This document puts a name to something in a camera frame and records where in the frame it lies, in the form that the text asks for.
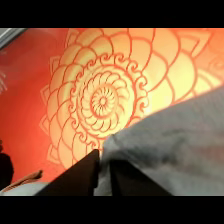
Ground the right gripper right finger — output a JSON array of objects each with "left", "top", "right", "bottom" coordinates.
[{"left": 109, "top": 159, "right": 173, "bottom": 197}]

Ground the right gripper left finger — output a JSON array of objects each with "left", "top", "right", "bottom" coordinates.
[{"left": 34, "top": 148, "right": 101, "bottom": 197}]

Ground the silver frame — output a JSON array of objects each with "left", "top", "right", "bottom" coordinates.
[{"left": 0, "top": 27, "right": 28, "bottom": 50}]

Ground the grey garment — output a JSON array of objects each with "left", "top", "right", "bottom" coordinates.
[{"left": 93, "top": 84, "right": 224, "bottom": 197}]

